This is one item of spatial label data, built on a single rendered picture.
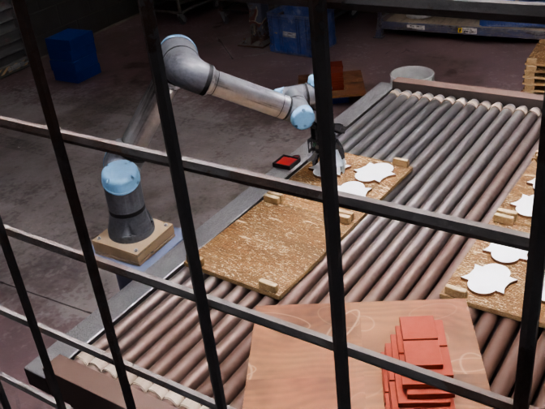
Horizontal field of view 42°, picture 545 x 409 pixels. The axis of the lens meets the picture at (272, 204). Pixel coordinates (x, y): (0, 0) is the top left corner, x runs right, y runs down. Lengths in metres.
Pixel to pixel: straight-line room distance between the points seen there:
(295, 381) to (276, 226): 0.79
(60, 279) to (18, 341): 0.48
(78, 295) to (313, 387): 2.39
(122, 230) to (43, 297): 1.60
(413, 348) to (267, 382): 0.33
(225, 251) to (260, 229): 0.15
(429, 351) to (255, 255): 0.85
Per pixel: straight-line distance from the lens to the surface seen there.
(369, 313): 1.70
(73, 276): 3.94
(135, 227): 2.30
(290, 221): 2.26
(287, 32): 6.60
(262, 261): 2.08
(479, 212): 2.32
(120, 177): 2.23
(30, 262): 4.16
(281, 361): 1.60
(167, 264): 2.18
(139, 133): 2.31
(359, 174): 2.47
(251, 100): 2.17
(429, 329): 1.45
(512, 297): 1.94
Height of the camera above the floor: 2.12
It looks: 30 degrees down
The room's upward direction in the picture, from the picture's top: 7 degrees counter-clockwise
